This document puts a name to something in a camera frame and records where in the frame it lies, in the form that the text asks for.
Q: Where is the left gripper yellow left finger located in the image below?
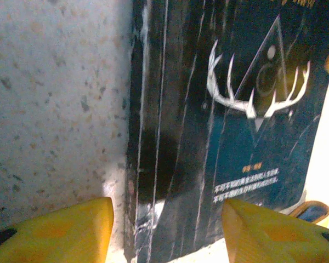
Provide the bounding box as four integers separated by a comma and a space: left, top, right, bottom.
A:
0, 197, 115, 263

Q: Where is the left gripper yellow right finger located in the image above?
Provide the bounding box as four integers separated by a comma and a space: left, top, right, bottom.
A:
222, 198, 329, 263

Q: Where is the black book antler print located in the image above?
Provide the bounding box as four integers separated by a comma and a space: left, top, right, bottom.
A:
124, 0, 329, 263

